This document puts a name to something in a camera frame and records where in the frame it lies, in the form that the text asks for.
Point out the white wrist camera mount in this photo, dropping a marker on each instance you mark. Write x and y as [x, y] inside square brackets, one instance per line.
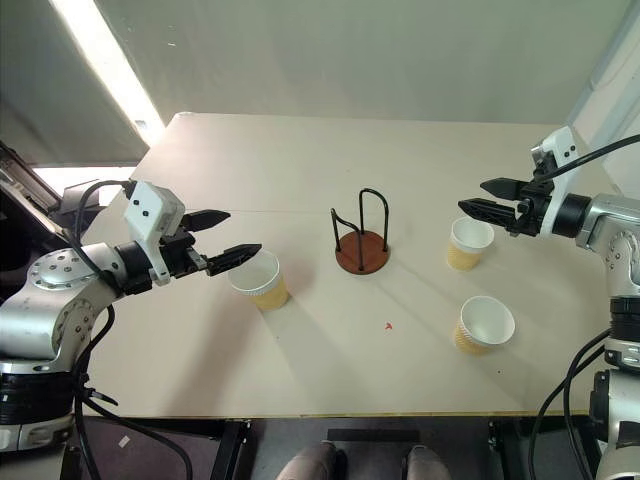
[562, 150]
[150, 210]

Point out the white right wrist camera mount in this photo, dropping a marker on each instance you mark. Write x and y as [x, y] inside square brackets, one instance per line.
[562, 150]

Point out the yellow ribbed paper cup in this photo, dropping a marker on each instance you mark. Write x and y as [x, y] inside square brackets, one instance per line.
[465, 257]
[267, 292]
[487, 320]

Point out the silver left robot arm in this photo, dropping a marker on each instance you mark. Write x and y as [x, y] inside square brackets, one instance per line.
[30, 315]

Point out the black table leg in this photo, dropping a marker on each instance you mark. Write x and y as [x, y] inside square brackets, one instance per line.
[231, 450]
[507, 447]

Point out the white floor tape piece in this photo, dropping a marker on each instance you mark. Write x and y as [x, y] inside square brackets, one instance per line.
[123, 441]

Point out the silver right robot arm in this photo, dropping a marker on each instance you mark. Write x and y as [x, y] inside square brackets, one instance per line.
[622, 250]

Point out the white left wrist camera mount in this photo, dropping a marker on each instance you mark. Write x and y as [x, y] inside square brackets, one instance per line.
[150, 210]

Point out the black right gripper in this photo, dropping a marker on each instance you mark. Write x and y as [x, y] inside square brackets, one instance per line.
[534, 207]

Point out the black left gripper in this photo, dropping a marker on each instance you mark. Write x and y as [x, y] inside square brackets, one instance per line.
[179, 255]

